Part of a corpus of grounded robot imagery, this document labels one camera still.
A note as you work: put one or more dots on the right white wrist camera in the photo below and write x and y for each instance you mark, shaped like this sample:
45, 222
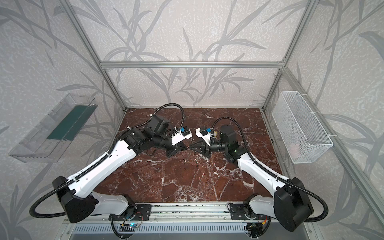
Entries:
205, 134

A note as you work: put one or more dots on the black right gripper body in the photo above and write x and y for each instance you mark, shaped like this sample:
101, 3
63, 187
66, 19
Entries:
205, 148

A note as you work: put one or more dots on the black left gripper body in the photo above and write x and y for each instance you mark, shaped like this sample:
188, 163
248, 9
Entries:
172, 147

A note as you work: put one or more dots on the clear plastic wall bin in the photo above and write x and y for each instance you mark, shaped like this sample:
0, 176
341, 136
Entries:
48, 141

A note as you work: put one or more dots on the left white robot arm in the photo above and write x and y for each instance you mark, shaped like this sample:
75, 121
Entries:
80, 200

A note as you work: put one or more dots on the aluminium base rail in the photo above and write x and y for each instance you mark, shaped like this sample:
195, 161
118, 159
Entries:
173, 218

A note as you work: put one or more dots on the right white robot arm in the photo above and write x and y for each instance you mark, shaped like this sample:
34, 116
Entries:
290, 206

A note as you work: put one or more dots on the white wire mesh basket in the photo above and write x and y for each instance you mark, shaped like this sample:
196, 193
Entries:
301, 131

